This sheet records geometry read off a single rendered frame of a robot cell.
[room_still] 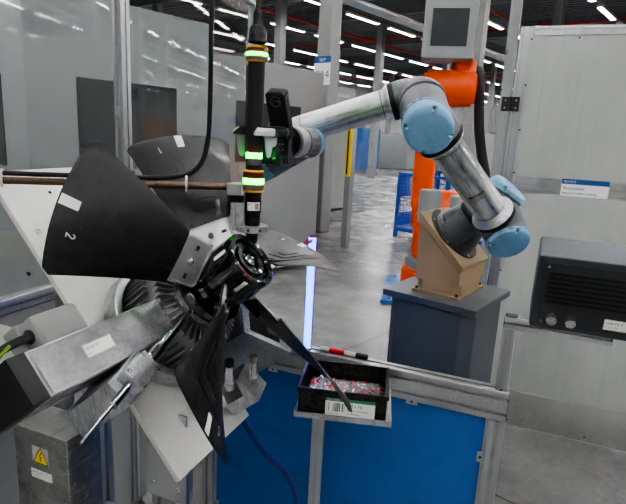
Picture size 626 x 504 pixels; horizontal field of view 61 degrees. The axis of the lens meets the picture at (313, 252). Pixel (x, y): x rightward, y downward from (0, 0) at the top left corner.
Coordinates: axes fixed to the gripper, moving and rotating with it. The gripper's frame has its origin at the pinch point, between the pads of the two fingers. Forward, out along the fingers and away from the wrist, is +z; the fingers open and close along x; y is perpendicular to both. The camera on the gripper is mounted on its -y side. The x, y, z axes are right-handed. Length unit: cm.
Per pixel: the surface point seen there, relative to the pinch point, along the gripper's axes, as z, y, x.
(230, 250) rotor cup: 11.2, 22.0, -3.6
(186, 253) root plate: 15.0, 22.9, 3.3
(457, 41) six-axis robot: -388, -85, 19
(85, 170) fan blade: 30.0, 7.9, 11.7
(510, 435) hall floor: -175, 145, -62
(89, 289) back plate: 17.3, 32.8, 24.5
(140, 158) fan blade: 3.7, 7.3, 23.1
